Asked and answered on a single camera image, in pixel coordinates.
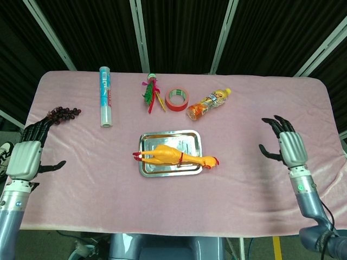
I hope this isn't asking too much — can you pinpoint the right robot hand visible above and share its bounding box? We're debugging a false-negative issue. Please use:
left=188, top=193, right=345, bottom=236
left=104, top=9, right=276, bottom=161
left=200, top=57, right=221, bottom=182
left=259, top=115, right=309, bottom=170

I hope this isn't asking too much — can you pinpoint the colourful feather shuttlecock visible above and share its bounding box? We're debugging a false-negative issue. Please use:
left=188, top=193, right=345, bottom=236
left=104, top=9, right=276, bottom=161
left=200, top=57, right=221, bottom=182
left=141, top=73, right=166, bottom=114

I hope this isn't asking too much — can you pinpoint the pink table cloth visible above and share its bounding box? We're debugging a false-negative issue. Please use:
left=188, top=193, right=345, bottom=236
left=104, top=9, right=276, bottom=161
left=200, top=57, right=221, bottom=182
left=4, top=70, right=347, bottom=239

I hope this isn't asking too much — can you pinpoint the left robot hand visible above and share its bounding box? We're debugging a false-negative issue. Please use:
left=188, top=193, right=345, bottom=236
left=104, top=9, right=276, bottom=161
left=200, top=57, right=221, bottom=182
left=5, top=116, right=67, bottom=181

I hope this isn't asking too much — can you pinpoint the white frame post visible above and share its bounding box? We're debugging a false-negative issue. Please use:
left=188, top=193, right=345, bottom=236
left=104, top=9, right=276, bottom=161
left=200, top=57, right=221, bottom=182
left=210, top=0, right=239, bottom=75
left=23, top=0, right=77, bottom=72
left=0, top=109, right=25, bottom=129
left=294, top=23, right=347, bottom=78
left=129, top=0, right=151, bottom=73

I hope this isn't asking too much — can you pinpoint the black curtain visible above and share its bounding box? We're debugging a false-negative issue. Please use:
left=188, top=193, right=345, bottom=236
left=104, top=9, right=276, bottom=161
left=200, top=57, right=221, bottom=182
left=0, top=0, right=347, bottom=136

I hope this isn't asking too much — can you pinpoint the orange drink bottle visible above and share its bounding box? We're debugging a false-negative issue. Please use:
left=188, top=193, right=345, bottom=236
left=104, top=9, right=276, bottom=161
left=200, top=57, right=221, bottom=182
left=186, top=87, right=233, bottom=121

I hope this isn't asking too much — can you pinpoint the cling film roll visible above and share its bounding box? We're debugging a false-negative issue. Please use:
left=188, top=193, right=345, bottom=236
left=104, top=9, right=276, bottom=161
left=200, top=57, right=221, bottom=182
left=98, top=66, right=113, bottom=128

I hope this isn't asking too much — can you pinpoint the dark red grape bunch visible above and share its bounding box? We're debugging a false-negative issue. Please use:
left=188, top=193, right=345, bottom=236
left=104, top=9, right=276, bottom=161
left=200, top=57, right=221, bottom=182
left=46, top=106, right=82, bottom=125

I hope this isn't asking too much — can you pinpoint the red tape roll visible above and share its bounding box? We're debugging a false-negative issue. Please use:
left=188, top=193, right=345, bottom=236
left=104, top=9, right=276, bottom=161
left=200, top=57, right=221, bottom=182
left=165, top=87, right=190, bottom=112

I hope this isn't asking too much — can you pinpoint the grey robot torso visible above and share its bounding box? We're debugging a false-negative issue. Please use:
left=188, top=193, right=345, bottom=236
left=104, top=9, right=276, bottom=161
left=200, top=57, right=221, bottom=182
left=108, top=234, right=226, bottom=260

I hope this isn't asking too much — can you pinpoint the white sneaker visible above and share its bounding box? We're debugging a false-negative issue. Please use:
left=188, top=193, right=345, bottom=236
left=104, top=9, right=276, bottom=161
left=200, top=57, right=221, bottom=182
left=0, top=141, right=15, bottom=177

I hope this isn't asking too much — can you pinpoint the stainless steel tray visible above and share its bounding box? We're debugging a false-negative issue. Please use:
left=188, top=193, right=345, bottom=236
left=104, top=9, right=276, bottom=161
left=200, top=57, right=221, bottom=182
left=139, top=129, right=204, bottom=178

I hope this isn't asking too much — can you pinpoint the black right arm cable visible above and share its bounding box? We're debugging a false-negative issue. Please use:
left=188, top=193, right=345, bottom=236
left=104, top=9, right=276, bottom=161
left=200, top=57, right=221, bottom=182
left=319, top=199, right=339, bottom=236

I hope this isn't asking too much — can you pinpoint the yellow rubber chicken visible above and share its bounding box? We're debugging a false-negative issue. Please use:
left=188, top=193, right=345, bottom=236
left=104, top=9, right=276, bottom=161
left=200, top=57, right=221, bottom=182
left=132, top=144, right=220, bottom=170

